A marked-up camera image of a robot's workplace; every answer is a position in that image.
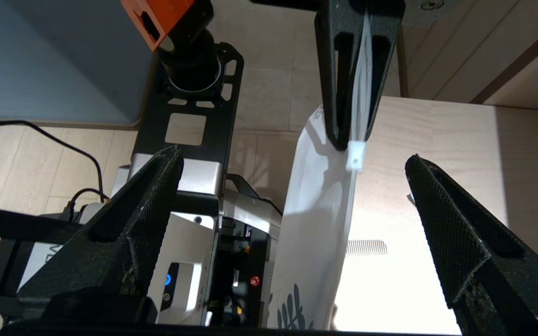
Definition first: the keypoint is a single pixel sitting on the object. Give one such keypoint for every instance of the grey blue board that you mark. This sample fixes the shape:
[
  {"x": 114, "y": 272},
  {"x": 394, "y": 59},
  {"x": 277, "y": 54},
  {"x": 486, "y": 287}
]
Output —
[{"x": 40, "y": 56}]

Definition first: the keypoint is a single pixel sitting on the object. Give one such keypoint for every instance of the white comb in wrapper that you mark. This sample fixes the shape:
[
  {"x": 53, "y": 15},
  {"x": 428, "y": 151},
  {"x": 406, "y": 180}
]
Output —
[{"x": 367, "y": 247}]

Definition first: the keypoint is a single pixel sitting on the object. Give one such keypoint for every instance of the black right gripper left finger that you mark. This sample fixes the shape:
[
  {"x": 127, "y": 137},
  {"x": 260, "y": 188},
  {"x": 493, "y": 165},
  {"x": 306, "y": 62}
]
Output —
[{"x": 110, "y": 242}]

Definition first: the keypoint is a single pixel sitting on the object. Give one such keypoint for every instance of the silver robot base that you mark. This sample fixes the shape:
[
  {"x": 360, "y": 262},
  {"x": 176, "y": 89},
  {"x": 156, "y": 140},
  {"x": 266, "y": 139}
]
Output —
[{"x": 189, "y": 252}]

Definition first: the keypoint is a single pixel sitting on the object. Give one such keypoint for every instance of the black robot torso frame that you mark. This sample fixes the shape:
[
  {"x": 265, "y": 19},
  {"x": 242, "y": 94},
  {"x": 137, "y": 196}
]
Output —
[{"x": 213, "y": 121}]

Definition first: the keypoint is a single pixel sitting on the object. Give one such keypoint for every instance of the orange plastic block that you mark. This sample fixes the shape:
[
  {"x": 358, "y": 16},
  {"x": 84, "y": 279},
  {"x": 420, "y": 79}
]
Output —
[{"x": 166, "y": 14}]

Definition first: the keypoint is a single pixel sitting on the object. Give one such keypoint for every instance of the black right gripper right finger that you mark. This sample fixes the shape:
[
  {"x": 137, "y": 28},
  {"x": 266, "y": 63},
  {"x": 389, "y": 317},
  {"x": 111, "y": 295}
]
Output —
[{"x": 484, "y": 261}]

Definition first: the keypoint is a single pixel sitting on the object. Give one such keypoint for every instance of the white floral zip pouch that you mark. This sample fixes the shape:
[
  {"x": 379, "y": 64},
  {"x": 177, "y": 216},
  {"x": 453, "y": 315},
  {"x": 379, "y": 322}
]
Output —
[{"x": 315, "y": 210}]

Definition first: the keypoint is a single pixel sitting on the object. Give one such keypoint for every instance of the beige wooden shelf cabinet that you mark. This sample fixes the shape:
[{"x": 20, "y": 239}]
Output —
[{"x": 512, "y": 71}]

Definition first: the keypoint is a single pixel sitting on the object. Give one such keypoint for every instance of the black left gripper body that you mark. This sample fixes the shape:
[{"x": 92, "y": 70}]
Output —
[{"x": 292, "y": 3}]

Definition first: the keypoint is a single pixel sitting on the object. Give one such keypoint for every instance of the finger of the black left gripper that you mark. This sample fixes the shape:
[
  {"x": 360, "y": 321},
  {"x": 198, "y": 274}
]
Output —
[
  {"x": 385, "y": 51},
  {"x": 329, "y": 70}
]

